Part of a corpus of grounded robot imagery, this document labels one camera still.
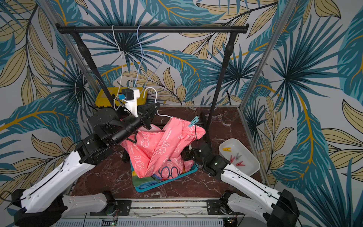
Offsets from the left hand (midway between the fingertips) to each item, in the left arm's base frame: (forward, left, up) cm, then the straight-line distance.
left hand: (158, 107), depth 53 cm
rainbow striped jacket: (-17, +11, -36) cm, 41 cm away
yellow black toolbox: (+37, +48, -32) cm, 69 cm away
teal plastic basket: (-20, +9, -38) cm, 44 cm away
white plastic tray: (+8, -41, -46) cm, 63 cm away
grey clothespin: (+2, -46, -47) cm, 66 cm away
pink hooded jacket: (-11, -1, -16) cm, 19 cm away
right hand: (-1, -9, -29) cm, 31 cm away
